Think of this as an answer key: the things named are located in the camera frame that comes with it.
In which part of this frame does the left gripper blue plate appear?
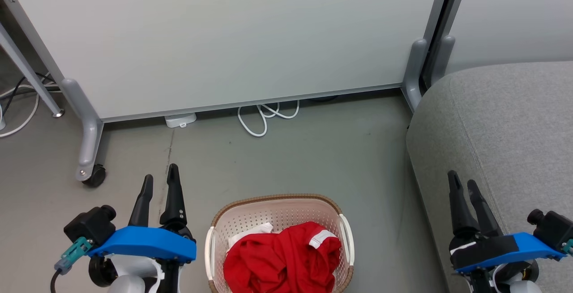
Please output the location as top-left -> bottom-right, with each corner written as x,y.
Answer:
89,164 -> 197,264

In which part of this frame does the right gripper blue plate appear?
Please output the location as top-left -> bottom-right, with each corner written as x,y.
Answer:
448,170 -> 567,276

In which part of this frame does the red garment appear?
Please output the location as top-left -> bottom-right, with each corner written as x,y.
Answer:
223,221 -> 343,293

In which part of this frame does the grey fabric sofa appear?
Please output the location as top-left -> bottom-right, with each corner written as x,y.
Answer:
406,61 -> 573,293

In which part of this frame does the white power adapter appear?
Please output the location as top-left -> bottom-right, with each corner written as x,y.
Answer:
164,112 -> 197,129

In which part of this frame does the grey partition foot with caster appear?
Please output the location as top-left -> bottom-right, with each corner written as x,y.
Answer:
60,78 -> 107,188

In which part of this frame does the beige perforated laundry basket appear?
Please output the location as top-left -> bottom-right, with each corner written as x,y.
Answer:
205,193 -> 355,293

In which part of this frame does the grey metal table leg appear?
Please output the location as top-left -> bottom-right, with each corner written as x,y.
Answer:
0,22 -> 65,119

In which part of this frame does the white partition panel dark edge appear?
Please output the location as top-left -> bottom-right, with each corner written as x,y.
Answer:
421,0 -> 573,90

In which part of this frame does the looped white power cable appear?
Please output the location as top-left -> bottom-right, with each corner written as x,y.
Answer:
237,100 -> 300,138

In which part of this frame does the long white floor cable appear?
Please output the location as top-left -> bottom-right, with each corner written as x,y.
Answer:
0,83 -> 61,138

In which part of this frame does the white partition panel grey frame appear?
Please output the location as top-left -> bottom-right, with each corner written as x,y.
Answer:
0,0 -> 455,124

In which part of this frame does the black floor cable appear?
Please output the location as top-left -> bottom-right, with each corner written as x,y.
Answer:
0,72 -> 60,106

